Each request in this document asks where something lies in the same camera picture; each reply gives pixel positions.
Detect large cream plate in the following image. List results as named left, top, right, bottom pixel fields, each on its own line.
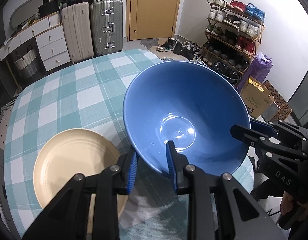
left=33, top=128, right=129, bottom=221

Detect person's right hand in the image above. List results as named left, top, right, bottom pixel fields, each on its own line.
left=280, top=191, right=293, bottom=216

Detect cardboard box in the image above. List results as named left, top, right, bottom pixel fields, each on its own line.
left=240, top=76, right=274, bottom=119

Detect purple bag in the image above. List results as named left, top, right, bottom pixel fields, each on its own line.
left=236, top=52, right=273, bottom=92

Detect white trash bin black bag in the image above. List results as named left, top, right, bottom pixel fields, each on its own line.
left=211, top=62, right=242, bottom=87

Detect shoe rack with shoes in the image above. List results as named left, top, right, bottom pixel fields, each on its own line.
left=203, top=0, right=266, bottom=74

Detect black green sneakers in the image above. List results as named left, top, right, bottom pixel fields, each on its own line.
left=156, top=37, right=179, bottom=52

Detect grey door mat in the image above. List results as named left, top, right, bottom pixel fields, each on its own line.
left=140, top=38, right=159, bottom=50

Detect woven laundry basket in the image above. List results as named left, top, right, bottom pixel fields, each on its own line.
left=14, top=46, right=39, bottom=79

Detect silver grey suitcase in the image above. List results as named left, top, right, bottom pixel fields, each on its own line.
left=90, top=0, right=123, bottom=56

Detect beige suitcase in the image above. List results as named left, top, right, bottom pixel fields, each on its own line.
left=61, top=2, right=94, bottom=63

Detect white drawer desk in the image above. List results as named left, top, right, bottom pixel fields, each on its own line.
left=0, top=12, right=71, bottom=72

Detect wooden door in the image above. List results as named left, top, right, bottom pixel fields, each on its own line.
left=126, top=0, right=180, bottom=41

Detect black bag on desk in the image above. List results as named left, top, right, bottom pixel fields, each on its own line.
left=38, top=0, right=59, bottom=18

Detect oval mirror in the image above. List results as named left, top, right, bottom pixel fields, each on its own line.
left=10, top=0, right=43, bottom=30

